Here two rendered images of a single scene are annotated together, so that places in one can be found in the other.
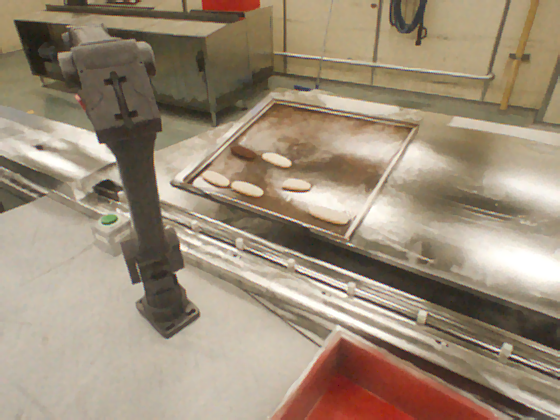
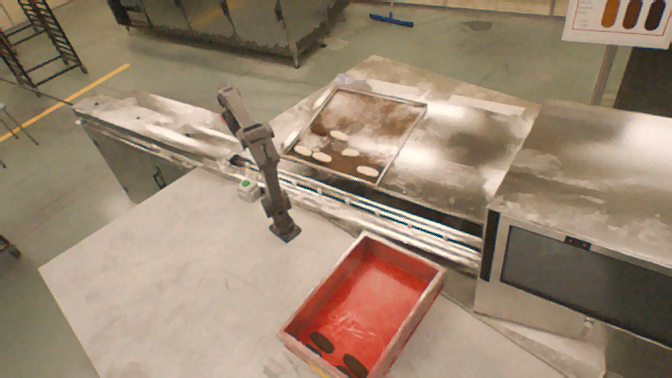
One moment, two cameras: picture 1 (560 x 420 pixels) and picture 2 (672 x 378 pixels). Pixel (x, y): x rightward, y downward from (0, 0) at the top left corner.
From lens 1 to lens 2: 0.92 m
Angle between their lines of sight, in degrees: 9
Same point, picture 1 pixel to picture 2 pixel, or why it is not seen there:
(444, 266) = (424, 197)
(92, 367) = (253, 258)
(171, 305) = (287, 227)
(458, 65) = not seen: outside the picture
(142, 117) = (273, 159)
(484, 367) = (432, 244)
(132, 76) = (267, 143)
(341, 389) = (368, 258)
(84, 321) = (244, 238)
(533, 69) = not seen: outside the picture
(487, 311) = (448, 218)
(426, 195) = (423, 155)
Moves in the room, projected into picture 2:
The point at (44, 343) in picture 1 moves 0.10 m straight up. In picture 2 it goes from (227, 250) to (219, 233)
